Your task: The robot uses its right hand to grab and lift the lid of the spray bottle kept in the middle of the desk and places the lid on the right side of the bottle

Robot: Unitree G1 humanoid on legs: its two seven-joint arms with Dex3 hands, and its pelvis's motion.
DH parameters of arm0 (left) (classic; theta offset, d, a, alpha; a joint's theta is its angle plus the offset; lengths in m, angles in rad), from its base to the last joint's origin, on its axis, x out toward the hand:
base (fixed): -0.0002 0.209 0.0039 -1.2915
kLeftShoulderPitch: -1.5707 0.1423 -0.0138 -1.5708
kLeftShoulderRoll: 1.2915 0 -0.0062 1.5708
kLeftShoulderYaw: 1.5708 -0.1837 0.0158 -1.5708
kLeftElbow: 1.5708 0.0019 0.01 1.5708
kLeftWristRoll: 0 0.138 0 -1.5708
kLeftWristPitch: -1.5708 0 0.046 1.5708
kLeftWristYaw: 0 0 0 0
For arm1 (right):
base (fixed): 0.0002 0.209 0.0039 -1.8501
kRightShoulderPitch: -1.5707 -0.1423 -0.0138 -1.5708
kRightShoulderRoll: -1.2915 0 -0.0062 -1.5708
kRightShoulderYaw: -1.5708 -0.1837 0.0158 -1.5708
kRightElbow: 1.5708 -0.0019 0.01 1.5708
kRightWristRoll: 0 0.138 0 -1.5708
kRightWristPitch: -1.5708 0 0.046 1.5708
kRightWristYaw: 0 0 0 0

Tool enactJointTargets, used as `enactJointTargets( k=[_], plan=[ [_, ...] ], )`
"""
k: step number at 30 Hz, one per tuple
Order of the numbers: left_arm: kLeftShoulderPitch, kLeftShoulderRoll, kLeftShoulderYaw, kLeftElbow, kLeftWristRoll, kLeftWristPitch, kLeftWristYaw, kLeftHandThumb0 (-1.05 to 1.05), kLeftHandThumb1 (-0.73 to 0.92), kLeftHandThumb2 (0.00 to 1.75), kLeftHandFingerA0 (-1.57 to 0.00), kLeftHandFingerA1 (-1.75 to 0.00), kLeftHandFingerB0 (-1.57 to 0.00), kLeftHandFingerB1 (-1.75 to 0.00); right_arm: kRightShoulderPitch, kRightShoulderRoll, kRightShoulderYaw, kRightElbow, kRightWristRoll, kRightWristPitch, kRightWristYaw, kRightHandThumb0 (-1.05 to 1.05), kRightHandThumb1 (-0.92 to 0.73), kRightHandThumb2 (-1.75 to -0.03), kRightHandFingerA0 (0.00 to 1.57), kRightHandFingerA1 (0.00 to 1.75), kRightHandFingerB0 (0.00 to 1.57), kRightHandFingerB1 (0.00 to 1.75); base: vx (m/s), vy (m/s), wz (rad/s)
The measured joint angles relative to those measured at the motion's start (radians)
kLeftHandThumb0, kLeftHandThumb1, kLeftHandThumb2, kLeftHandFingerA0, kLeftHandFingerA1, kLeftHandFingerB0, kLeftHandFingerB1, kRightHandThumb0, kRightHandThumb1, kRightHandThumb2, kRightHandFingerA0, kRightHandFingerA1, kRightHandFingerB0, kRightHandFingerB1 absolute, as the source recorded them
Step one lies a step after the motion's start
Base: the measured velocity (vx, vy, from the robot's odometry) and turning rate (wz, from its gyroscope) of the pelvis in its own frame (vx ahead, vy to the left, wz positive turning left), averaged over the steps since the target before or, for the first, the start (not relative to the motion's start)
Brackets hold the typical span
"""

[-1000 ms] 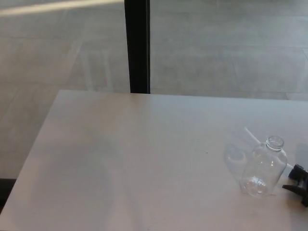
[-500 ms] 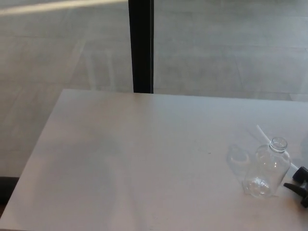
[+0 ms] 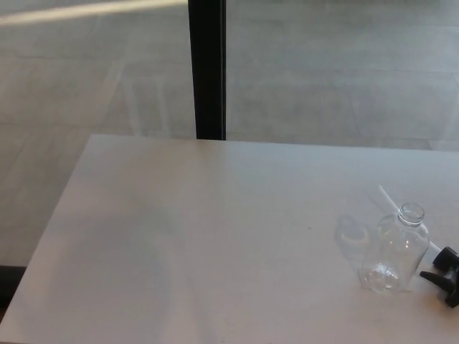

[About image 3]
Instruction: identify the black trigger spray lid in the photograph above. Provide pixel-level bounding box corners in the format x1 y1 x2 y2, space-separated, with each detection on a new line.
379 183 459 309

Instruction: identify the clear plastic spray bottle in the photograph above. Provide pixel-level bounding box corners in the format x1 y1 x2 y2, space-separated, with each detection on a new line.
358 201 430 296

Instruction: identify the black window frame post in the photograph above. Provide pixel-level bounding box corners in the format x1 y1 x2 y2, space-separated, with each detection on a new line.
187 0 228 141

